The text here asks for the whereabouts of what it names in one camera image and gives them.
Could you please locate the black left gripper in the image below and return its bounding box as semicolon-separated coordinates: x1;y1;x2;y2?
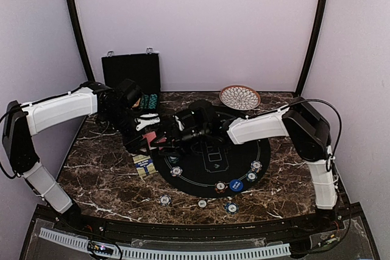
102;105;151;155

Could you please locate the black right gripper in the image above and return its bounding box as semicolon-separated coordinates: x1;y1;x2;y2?
151;124;210;157

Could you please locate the red playing card deck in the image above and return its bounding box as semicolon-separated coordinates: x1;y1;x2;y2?
143;132;166;149

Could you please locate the blue white chip stack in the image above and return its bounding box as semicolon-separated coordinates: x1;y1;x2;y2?
159;194;171;206

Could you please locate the brown white chip stack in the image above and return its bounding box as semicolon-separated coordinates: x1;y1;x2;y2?
197;200;208;209

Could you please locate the blue small blind button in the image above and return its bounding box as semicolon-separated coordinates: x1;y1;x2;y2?
229;179;244;192

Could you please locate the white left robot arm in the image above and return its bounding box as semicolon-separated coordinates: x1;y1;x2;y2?
1;79;149;233

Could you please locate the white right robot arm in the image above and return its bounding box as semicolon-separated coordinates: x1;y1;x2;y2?
151;99;338;232

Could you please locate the gold card box base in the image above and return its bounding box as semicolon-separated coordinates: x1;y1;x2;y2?
132;155;157;178

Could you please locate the green chip row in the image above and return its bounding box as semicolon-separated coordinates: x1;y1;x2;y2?
140;94;149;110

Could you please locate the teal chip row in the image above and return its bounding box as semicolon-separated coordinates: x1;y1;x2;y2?
148;94;158;110

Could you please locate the round black poker mat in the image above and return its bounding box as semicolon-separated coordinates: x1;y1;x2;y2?
152;105;272;197

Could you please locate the black poker chip case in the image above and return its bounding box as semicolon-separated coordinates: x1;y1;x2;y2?
101;52;161;113

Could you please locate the patterned ceramic plate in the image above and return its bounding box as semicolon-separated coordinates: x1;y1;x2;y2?
219;85;261;111

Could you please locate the white slotted cable duct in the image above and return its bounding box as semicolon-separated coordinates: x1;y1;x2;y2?
38;228;291;259

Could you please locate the left black frame post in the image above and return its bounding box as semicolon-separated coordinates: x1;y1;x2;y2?
66;0;96;82

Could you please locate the black frame post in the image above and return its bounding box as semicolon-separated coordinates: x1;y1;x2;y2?
66;0;96;82
294;0;327;96

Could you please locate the right black frame post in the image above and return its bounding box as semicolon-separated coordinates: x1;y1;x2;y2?
294;0;327;96

